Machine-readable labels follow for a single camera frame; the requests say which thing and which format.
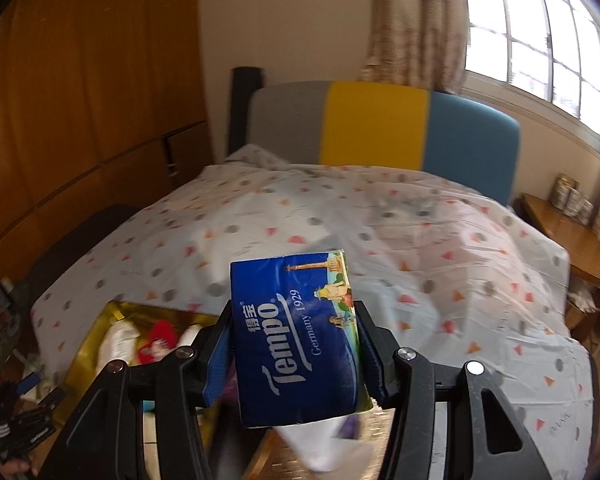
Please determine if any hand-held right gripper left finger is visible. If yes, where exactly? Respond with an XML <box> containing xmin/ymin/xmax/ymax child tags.
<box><xmin>37</xmin><ymin>300</ymin><xmax>234</xmax><ymax>480</ymax></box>

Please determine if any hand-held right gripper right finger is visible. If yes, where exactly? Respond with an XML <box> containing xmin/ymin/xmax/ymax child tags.
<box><xmin>354</xmin><ymin>300</ymin><xmax>563</xmax><ymax>480</ymax></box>

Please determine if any red plush doll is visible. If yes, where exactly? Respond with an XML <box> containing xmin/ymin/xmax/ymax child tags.
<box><xmin>137</xmin><ymin>322</ymin><xmax>179</xmax><ymax>365</ymax></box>

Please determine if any blue pocket tissue pack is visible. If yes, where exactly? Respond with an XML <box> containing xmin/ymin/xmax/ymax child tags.
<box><xmin>229</xmin><ymin>249</ymin><xmax>374</xmax><ymax>429</ymax></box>

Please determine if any white tissue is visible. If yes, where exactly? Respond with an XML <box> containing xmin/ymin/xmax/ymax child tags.
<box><xmin>279</xmin><ymin>417</ymin><xmax>374</xmax><ymax>474</ymax></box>

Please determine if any ornate gold tissue box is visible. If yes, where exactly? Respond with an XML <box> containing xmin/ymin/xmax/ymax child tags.
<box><xmin>249</xmin><ymin>406</ymin><xmax>399</xmax><ymax>480</ymax></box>

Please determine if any patterned bed sheet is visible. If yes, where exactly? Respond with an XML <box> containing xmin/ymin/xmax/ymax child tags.
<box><xmin>30</xmin><ymin>144</ymin><xmax>597</xmax><ymax>480</ymax></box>

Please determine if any white tote bag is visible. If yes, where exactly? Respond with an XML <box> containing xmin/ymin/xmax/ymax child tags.
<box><xmin>564</xmin><ymin>274</ymin><xmax>600</xmax><ymax>332</ymax></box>

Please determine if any wooden desk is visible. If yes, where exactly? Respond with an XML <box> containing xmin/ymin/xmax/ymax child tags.
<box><xmin>512</xmin><ymin>192</ymin><xmax>600</xmax><ymax>292</ymax></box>

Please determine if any grey yellow blue headboard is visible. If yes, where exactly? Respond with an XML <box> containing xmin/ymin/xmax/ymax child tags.
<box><xmin>247</xmin><ymin>80</ymin><xmax>524</xmax><ymax>207</ymax></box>

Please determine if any desk toiletries group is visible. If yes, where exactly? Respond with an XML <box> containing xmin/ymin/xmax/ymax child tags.
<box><xmin>551</xmin><ymin>172</ymin><xmax>597</xmax><ymax>227</ymax></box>

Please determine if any black upright board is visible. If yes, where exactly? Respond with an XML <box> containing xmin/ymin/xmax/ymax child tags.
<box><xmin>227</xmin><ymin>67</ymin><xmax>266</xmax><ymax>162</ymax></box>

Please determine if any wooden wardrobe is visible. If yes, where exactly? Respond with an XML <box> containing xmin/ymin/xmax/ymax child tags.
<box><xmin>0</xmin><ymin>0</ymin><xmax>217</xmax><ymax>282</ymax></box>

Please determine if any barred window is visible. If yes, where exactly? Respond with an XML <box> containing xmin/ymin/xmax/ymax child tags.
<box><xmin>459</xmin><ymin>0</ymin><xmax>600</xmax><ymax>152</ymax></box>

